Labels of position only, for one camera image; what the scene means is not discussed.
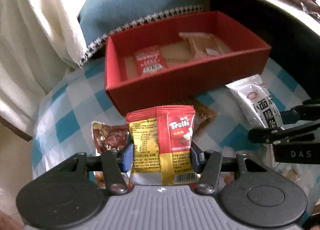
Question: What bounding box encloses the red snack packet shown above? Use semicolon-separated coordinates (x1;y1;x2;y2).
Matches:
133;45;167;76

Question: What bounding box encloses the white spicy strip packet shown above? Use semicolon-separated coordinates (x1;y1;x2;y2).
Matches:
224;74;284;168

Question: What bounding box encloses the dark coffee table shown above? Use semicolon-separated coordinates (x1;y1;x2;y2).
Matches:
210;0;319;99

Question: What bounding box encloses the white towel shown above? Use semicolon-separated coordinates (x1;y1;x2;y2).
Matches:
1;0;87;135

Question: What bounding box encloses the red cardboard box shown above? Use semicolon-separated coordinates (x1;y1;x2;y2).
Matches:
105;11;271;115

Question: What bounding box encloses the brown tofu snack packet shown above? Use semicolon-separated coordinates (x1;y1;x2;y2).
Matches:
178;32;232;60

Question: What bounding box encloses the brown flat snack packet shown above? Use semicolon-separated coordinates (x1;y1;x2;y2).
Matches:
181;98;217;135

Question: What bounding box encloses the blue white checkered cloth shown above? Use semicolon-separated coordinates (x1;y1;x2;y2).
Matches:
31;58;319;215

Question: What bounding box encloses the dark red nut packet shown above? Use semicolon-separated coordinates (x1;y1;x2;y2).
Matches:
91;121;129;154

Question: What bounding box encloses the red yellow Trolli candy packet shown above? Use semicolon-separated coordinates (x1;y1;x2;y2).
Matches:
126;105;199;186

